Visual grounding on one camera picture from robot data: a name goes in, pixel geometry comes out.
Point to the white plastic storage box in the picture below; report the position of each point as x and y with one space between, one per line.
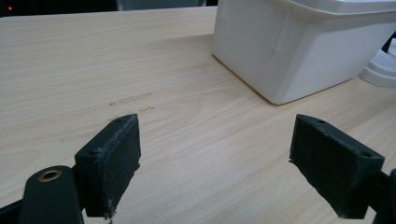
295 46

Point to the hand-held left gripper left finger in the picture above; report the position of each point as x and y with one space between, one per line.
109 165

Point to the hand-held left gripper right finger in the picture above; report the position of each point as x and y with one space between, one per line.
333 165

